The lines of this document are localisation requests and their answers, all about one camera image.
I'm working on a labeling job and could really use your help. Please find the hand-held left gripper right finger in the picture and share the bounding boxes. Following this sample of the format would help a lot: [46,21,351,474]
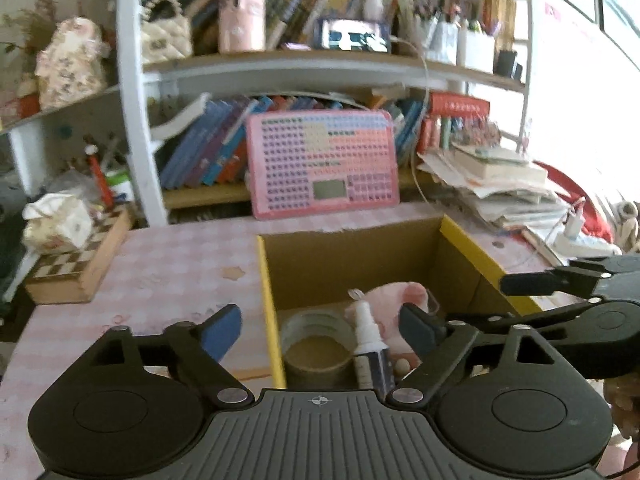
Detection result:
[386,302,556,407]

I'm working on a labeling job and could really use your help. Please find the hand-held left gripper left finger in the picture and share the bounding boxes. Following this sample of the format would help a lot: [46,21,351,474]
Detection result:
[82,303,253,407]

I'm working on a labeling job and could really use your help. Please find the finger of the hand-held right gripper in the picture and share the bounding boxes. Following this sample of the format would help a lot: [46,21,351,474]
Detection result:
[445,301,602,347]
[500,255,640,299]

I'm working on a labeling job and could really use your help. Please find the pink plush pig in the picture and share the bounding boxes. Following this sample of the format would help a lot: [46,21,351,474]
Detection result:
[345,281,440,368]

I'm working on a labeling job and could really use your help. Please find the dark spray bottle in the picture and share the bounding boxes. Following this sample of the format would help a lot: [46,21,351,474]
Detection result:
[346,288,396,396]

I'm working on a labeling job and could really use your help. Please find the yellow cardboard box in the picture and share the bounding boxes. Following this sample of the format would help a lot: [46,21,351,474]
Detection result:
[256,214,543,391]

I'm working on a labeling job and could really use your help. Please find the clear tape roll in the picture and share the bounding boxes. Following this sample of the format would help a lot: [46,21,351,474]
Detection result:
[279,310,353,391]

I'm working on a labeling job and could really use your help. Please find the white power strip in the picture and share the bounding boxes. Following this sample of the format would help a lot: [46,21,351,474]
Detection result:
[550,232,623,261]

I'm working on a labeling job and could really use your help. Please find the white plug adapter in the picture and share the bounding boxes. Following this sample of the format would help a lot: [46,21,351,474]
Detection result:
[564,205,587,241]

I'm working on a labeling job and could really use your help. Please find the red cloth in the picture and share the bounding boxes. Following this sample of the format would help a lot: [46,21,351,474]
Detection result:
[532,160,616,243]

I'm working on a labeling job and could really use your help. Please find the stack of papers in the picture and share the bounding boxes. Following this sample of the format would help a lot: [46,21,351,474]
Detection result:
[417,142,568,233]

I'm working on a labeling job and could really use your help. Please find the beige plush toy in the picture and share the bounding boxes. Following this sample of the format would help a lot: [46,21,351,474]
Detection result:
[612,200,640,253]

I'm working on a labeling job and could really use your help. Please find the wooden chessboard box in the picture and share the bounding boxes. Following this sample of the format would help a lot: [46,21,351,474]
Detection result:
[24,205,136,306]

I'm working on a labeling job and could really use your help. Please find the green and white box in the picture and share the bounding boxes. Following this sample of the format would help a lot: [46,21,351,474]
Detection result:
[106,170,135,203]

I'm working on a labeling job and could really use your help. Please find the row of blue books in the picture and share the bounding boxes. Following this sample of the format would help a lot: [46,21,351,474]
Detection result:
[159,95,426,191]

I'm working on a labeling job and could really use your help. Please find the red box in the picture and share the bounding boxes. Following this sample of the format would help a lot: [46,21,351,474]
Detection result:
[422,92,492,153]

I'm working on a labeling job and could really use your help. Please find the pink learning board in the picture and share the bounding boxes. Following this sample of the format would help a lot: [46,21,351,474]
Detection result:
[245,109,401,221]

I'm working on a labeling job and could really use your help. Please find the crumpled white plastic bag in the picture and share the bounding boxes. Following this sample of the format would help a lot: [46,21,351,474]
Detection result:
[21,192,96,256]

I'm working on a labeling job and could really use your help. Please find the red and white tube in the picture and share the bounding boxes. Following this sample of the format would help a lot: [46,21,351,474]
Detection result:
[85,144,115,208]

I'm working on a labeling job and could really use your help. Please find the white pen holder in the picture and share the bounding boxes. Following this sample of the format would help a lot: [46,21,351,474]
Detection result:
[457,27,496,73]
[427,17,460,65]

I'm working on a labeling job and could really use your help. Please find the white shelf unit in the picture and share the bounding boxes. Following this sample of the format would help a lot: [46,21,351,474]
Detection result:
[0,0,533,228]

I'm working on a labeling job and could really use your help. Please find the white quilted handbag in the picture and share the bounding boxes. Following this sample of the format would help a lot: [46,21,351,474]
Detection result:
[140,0,193,65]

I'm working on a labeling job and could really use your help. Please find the floral fabric doll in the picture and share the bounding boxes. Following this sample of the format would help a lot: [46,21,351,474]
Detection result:
[35,16,111,110]

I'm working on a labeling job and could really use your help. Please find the pink bottle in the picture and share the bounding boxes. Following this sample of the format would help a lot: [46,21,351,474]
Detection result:
[218,0,267,53]

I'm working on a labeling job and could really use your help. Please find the white cable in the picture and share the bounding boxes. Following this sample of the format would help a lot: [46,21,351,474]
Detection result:
[392,35,436,206]

